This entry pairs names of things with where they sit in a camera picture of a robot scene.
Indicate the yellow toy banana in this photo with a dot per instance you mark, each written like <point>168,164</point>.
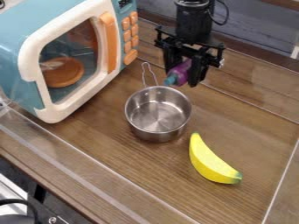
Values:
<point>208,165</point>

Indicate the purple toy eggplant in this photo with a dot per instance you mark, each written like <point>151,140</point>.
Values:
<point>178,74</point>

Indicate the blue white toy microwave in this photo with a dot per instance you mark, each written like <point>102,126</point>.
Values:
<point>95,31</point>

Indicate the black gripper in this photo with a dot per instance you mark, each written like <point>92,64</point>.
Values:
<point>188,39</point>

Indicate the small silver pot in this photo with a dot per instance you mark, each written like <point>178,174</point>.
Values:
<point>158,110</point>

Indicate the orange microwave turntable plate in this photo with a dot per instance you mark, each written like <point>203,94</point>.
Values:
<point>62,71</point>

